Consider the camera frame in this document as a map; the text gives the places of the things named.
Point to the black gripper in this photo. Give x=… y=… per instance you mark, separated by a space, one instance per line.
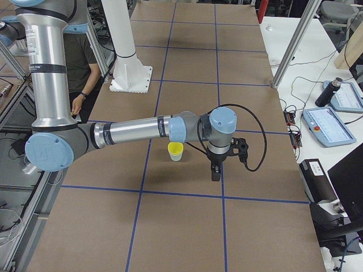
x=216 y=158

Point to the yellow cup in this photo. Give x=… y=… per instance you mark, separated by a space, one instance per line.
x=175 y=148

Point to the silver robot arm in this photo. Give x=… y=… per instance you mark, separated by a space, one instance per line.
x=57 y=138

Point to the green cup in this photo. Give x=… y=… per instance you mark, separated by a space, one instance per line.
x=175 y=157

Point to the black box with label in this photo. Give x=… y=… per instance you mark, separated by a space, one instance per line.
x=316 y=183

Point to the blue teach pendant near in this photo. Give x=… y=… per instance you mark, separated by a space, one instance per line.
x=327 y=127

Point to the blue teach pendant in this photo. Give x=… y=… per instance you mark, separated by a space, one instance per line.
x=327 y=127
x=347 y=99

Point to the black monitor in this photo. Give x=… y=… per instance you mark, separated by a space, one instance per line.
x=346 y=178

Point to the black water bottle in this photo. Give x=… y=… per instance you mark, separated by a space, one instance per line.
x=327 y=94

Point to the blue teach pendant far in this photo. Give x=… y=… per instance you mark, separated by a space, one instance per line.
x=347 y=99

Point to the person in dark shirt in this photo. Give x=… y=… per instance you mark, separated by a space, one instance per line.
x=83 y=75

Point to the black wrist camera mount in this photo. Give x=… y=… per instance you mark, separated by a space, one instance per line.
x=239 y=148

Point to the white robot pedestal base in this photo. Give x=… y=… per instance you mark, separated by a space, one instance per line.
x=129 y=74

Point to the aluminium frame post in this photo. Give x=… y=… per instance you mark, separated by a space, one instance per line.
x=297 y=36

